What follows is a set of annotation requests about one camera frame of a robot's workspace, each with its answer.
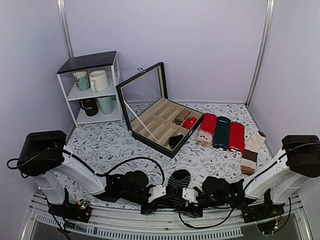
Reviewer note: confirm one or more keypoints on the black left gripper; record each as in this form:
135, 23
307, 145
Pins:
151, 208

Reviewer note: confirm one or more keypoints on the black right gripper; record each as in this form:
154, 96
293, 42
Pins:
193, 212

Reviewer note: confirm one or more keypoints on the black white striped sock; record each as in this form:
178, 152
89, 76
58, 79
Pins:
178, 180

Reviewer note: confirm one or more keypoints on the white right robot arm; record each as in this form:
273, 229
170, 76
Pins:
263, 194

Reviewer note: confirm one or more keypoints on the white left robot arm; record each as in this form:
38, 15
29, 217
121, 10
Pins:
44, 153

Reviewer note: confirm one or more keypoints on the rolled black sock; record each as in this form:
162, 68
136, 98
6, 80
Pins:
174, 140

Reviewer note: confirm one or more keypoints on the red beige patterned sock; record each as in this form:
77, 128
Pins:
207, 130

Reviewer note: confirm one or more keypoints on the dark green sock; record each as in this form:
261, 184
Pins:
221, 136

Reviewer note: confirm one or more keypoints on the floral white table mat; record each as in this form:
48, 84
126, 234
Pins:
104, 145

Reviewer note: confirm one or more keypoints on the red white sock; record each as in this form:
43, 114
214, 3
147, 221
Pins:
236, 137

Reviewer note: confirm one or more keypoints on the black compartment storage box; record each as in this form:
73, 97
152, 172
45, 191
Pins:
149, 113

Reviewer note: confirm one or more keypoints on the rolled red sock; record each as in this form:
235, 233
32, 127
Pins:
189, 123

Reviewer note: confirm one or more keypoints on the cream brown striped sock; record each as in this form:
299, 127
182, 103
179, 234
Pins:
248, 163

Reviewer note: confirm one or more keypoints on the rolled tan sock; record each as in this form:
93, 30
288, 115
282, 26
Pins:
179, 119

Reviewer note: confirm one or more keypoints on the mint green tumbler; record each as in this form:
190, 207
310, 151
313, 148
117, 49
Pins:
106, 104

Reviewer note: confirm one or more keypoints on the black mug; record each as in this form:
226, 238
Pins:
89, 105

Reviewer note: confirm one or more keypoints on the white ceramic mug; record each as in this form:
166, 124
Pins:
98, 80

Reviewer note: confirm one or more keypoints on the white shelf black top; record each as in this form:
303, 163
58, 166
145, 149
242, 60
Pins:
107, 61

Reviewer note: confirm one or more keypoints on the patterned teal white mug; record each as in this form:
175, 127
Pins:
81, 79

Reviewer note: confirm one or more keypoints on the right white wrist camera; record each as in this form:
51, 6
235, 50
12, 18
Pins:
190, 195

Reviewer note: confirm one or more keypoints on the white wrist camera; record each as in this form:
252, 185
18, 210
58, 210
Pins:
156, 192
190, 195

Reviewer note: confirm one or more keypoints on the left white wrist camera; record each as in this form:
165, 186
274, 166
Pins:
156, 192

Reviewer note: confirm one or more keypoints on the aluminium front rail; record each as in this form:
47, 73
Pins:
216, 224

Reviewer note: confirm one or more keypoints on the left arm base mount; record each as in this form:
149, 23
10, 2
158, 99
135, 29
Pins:
77, 211

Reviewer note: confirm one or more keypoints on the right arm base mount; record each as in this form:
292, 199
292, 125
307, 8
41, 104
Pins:
267, 210

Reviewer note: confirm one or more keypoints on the right aluminium corner post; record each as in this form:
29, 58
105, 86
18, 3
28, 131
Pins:
270, 4

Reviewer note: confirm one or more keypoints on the aluminium corner post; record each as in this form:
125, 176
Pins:
270, 4
61, 7

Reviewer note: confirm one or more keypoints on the left aluminium corner post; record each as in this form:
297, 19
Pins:
61, 7

